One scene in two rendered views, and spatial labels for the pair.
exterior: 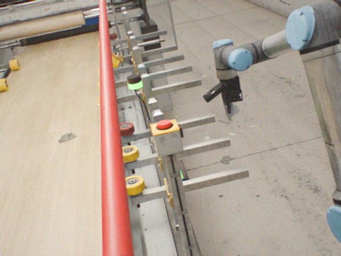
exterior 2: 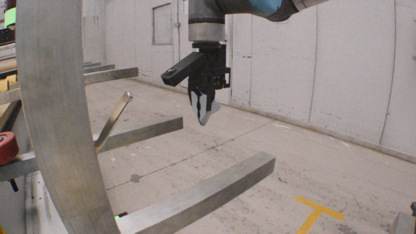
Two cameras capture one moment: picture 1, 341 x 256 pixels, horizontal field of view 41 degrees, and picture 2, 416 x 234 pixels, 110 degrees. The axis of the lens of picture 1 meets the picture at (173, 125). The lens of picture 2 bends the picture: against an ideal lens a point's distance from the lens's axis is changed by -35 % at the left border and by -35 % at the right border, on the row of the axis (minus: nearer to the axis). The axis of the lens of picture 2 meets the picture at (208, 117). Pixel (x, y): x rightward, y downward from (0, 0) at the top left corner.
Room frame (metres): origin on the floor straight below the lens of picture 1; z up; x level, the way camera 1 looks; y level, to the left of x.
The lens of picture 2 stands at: (1.48, 0.05, 1.03)
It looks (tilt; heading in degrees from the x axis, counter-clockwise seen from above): 19 degrees down; 323
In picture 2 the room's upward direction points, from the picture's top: straight up
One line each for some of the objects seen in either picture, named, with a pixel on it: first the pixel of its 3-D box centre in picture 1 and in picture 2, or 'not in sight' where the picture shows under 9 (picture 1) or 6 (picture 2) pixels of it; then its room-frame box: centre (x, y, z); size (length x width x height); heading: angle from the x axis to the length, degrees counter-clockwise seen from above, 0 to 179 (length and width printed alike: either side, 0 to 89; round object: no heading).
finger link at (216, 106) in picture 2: (233, 111); (211, 108); (1.91, -0.28, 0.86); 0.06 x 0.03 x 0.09; 94
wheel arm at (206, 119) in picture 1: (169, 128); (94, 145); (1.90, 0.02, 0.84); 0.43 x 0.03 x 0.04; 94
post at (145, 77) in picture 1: (155, 124); not in sight; (1.86, 0.08, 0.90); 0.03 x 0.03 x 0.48; 4
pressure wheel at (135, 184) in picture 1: (135, 193); not in sight; (1.39, 0.18, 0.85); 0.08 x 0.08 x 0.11
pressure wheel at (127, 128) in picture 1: (127, 136); (5, 165); (1.89, 0.22, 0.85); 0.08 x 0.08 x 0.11
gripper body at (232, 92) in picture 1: (230, 89); (208, 66); (1.92, -0.28, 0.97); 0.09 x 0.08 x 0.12; 94
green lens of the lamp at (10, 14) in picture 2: (135, 84); (21, 17); (1.85, 0.13, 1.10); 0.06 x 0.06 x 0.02
